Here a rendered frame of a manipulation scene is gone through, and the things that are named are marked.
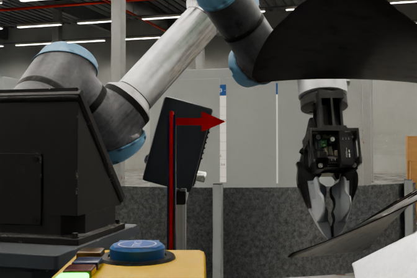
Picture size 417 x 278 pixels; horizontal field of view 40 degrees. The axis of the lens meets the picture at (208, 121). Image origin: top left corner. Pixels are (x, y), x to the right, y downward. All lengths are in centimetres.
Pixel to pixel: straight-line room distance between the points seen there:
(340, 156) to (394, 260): 18
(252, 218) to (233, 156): 446
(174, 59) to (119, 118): 18
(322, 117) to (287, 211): 177
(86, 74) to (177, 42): 22
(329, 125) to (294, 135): 604
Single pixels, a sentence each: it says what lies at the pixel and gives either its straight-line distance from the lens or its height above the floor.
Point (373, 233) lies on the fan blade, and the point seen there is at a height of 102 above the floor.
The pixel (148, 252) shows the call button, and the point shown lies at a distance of 41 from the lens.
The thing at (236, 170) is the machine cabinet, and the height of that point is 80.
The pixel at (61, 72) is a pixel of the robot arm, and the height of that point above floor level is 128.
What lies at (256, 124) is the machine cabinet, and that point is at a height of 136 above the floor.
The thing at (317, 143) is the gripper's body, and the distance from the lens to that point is 84.
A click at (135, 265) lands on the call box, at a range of 41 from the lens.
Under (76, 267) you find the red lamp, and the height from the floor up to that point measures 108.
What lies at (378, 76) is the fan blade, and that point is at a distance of 71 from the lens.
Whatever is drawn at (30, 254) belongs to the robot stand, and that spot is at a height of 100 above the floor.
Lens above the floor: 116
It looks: 2 degrees up
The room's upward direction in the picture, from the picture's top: straight up
